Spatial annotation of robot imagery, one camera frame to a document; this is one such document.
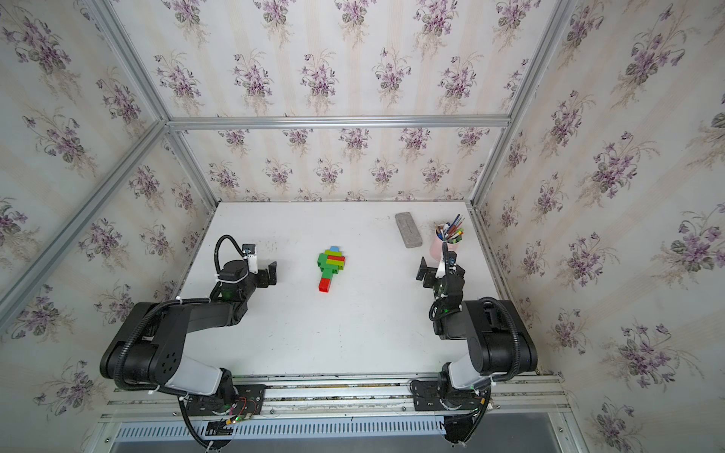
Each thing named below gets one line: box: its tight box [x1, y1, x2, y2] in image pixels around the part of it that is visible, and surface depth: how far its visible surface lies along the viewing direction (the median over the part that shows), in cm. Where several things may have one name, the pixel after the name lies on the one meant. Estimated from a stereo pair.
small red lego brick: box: [318, 277, 332, 293], surface depth 95 cm
